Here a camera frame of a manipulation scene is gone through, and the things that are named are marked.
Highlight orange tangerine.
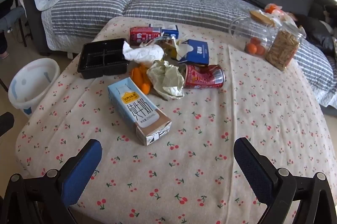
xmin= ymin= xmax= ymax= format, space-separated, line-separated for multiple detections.
xmin=245 ymin=43 xmax=257 ymax=55
xmin=256 ymin=45 xmax=266 ymax=56
xmin=250 ymin=37 xmax=261 ymax=45

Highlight white plastic trash bin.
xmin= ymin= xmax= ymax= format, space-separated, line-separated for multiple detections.
xmin=8 ymin=58 xmax=60 ymax=118

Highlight light blue milk carton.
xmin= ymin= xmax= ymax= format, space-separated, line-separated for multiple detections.
xmin=107 ymin=78 xmax=172 ymax=146

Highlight white tissue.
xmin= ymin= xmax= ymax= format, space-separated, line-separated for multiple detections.
xmin=122 ymin=42 xmax=164 ymax=68

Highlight crushed red soda can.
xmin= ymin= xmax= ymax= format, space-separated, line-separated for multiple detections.
xmin=182 ymin=65 xmax=226 ymax=89

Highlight blue biscuit box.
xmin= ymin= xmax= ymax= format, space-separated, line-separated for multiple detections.
xmin=176 ymin=39 xmax=209 ymax=66

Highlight orange tangerine front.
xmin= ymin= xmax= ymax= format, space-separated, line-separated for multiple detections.
xmin=245 ymin=43 xmax=257 ymax=55

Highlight small blue white box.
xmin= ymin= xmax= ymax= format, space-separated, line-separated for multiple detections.
xmin=149 ymin=24 xmax=179 ymax=39

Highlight orange peel pieces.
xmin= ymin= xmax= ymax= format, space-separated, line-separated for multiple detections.
xmin=131 ymin=65 xmax=152 ymax=95

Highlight black plastic food tray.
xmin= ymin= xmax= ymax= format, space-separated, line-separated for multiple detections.
xmin=77 ymin=38 xmax=130 ymax=79

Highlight pale green paper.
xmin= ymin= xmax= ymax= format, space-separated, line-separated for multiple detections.
xmin=147 ymin=61 xmax=185 ymax=100

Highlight cherry print tablecloth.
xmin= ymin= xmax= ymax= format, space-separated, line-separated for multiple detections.
xmin=15 ymin=24 xmax=336 ymax=223

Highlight grey striped quilt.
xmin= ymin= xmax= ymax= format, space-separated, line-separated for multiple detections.
xmin=20 ymin=0 xmax=337 ymax=109

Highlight red milk drink can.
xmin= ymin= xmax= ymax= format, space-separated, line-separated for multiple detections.
xmin=129 ymin=26 xmax=161 ymax=46

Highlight jar of sunflower seeds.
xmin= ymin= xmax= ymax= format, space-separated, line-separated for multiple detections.
xmin=265 ymin=22 xmax=303 ymax=71

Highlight orange tangerine back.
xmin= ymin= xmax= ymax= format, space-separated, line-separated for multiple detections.
xmin=250 ymin=37 xmax=261 ymax=45

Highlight orange tangerine right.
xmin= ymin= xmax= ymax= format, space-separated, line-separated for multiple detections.
xmin=256 ymin=45 xmax=266 ymax=56

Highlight orange snack bag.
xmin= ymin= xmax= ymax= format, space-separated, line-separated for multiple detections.
xmin=264 ymin=4 xmax=286 ymax=20

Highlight clear glass teapot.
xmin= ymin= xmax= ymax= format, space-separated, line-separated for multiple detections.
xmin=229 ymin=10 xmax=278 ymax=58

